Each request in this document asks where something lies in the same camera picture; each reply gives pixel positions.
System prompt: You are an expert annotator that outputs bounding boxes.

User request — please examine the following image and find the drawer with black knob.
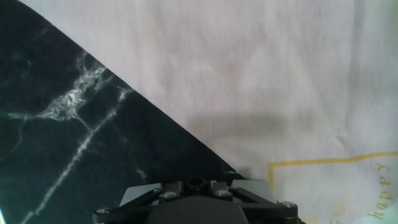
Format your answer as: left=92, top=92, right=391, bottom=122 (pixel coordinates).
left=119, top=177, right=277, bottom=207

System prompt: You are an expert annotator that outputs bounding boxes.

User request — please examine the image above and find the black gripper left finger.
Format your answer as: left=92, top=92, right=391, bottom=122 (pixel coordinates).
left=92, top=181, right=184, bottom=224

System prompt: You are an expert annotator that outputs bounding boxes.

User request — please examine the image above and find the marble pink black patterned tablecloth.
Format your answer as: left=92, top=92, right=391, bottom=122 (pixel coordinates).
left=0, top=0, right=398, bottom=224

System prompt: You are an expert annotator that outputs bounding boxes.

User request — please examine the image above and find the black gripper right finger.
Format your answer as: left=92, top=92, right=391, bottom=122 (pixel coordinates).
left=211, top=180, right=299, bottom=224

